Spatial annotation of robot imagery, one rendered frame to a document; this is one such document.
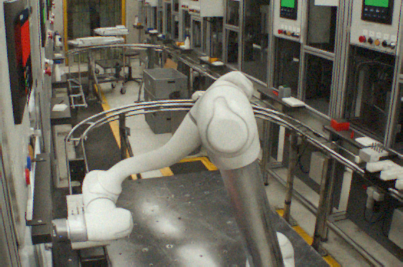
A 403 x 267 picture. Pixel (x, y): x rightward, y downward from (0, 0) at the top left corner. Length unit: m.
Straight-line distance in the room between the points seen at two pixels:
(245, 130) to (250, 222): 0.28
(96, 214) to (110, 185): 0.13
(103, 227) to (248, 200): 0.50
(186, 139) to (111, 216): 0.36
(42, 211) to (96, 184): 0.69
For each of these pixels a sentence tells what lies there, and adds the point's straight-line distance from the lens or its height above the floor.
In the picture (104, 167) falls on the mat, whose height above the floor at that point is 0.01.
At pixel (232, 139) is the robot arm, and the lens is 0.97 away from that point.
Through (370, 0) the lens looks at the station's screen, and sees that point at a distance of 2.53.
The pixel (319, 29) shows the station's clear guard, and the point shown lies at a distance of 3.04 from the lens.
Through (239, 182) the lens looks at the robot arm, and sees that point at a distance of 1.08.
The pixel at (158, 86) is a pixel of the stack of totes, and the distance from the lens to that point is 4.99.
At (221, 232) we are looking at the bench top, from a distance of 1.98.
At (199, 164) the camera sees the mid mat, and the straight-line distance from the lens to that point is 4.30.
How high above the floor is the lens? 1.75
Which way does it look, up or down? 18 degrees down
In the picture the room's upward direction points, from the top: 1 degrees clockwise
